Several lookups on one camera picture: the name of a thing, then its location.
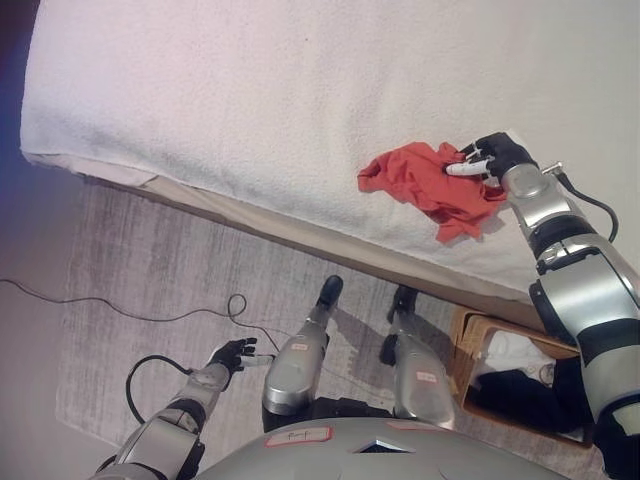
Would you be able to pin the white garment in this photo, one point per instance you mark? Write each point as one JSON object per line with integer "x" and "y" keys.
{"x": 510, "y": 352}

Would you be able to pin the silver right robot leg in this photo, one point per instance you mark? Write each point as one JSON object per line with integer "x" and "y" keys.
{"x": 420, "y": 380}

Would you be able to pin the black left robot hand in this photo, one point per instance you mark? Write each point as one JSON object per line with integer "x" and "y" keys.
{"x": 227, "y": 357}

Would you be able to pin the orange garment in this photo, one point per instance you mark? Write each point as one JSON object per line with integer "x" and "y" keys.
{"x": 415, "y": 175}

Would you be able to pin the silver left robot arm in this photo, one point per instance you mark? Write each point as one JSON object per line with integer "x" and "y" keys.
{"x": 165, "y": 430}

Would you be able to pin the woven wicker laundry basket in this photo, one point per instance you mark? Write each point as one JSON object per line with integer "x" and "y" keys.
{"x": 462, "y": 350}

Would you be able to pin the robot legs and torso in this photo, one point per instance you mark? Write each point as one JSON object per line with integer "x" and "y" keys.
{"x": 150, "y": 260}

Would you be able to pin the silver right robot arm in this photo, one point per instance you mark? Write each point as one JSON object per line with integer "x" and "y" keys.
{"x": 590, "y": 300}

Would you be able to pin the silver left robot leg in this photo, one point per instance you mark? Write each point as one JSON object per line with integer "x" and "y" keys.
{"x": 295, "y": 365}

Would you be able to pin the bed with grey sheet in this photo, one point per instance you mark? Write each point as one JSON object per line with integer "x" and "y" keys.
{"x": 300, "y": 237}

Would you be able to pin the white terry bed blanket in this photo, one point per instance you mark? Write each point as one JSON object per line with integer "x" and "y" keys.
{"x": 225, "y": 90}

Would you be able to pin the silver robot leg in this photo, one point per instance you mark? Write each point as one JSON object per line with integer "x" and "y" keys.
{"x": 295, "y": 365}
{"x": 420, "y": 380}

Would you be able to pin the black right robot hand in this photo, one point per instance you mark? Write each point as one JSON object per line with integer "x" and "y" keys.
{"x": 502, "y": 150}

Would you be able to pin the black garment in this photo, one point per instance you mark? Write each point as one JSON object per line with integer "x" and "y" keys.
{"x": 520, "y": 400}

